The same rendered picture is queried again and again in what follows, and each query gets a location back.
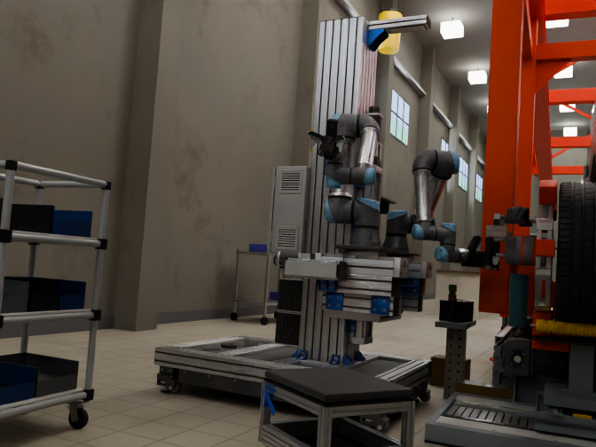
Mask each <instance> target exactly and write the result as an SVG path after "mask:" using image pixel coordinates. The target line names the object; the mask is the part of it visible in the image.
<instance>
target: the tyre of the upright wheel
mask: <svg viewBox="0 0 596 447"><path fill-rule="evenodd" d="M595 219H596V182H594V184H593V183H592V182H584V183H583V184H582V183H581V182H574V183H573V184H572V183H571V182H562V183H561V184H560V191H559V218H558V241H557V263H556V281H555V306H554V308H555V314H554V320H555V321H560V322H561V321H563V322H571V323H573V322H575V323H579V324H581V323H584V324H588V325H589V324H592V325H593V324H595V325H596V276H595V275H594V252H595Z"/></svg>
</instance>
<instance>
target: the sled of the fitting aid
mask: <svg viewBox="0 0 596 447"><path fill-rule="evenodd" d="M543 402H544V392H541V391H538V393H537V403H536V409H535V421H534V429H536V430H541V431H545V432H551V433H556V434H562V435H574V436H580V437H585V438H591V439H596V412H588V411H582V410H576V409H569V408H563V407H557V406H551V405H545V404H543Z"/></svg>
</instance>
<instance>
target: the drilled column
mask: <svg viewBox="0 0 596 447"><path fill-rule="evenodd" d="M466 347H467V330H460V329H451V328H447V334H446V351H445V369H444V387H443V399H449V397H450V396H451V395H452V394H453V393H454V392H455V382H456V381H457V380H464V379H465V366H466Z"/></svg>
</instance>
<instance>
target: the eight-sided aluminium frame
mask: <svg viewBox="0 0 596 447"><path fill-rule="evenodd" d="M543 208H544V204H538V216H537V239H542V233H547V239H553V209H554V205H549V211H548V218H543ZM540 262H541V256H536V265H535V280H536V284H535V310H546V311H550V308H551V282H552V275H553V269H552V265H551V257H546V265H540ZM542 280H545V298H541V294H542Z"/></svg>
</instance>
